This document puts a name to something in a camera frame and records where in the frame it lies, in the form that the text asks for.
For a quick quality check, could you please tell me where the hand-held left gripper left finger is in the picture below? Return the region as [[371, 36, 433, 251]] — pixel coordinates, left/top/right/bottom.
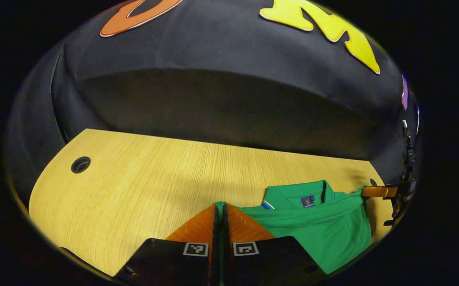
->
[[112, 204, 220, 286]]

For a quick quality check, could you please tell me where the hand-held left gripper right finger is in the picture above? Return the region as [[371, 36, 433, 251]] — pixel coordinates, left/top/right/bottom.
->
[[222, 203, 328, 286]]

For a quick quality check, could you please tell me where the green T-shirt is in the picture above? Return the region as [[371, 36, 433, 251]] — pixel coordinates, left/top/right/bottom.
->
[[213, 180, 374, 286]]

